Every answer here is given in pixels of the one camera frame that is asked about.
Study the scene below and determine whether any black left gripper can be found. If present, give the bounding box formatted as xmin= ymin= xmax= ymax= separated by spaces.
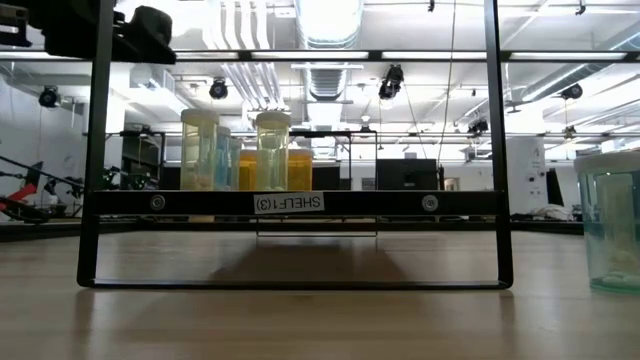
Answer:
xmin=113 ymin=5 xmax=177 ymax=64

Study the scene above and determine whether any yellow-green medicine bottle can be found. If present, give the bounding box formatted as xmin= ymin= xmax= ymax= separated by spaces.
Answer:
xmin=255 ymin=110 xmax=293 ymax=192
xmin=179 ymin=108 xmax=221 ymax=192

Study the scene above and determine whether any blue medicine bottle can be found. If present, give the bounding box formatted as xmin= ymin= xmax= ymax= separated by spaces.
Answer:
xmin=215 ymin=125 xmax=233 ymax=192

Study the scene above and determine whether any teal medicine bottle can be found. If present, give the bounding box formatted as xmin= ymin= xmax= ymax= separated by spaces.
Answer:
xmin=573 ymin=149 xmax=640 ymax=295

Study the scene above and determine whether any black background shelving rack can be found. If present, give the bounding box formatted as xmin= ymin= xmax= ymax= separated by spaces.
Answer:
xmin=119 ymin=130 xmax=167 ymax=191

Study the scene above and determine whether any black background monitor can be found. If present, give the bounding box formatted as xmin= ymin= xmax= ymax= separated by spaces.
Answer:
xmin=376 ymin=158 xmax=439 ymax=191

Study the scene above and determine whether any white pillar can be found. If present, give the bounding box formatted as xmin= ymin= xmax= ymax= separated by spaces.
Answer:
xmin=512 ymin=137 xmax=547 ymax=216

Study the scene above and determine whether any thin black tether cable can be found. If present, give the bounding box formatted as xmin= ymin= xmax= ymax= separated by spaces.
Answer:
xmin=0 ymin=154 xmax=85 ymax=189

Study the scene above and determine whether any silver ventilation duct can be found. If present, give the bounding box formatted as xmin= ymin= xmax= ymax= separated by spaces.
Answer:
xmin=294 ymin=0 xmax=365 ymax=101

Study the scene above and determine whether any wooden shelf with black frame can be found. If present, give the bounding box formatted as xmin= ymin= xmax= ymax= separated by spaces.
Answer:
xmin=76 ymin=0 xmax=515 ymax=291

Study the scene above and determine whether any black aluminium table frame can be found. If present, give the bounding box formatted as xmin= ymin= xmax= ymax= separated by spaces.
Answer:
xmin=0 ymin=218 xmax=586 ymax=243

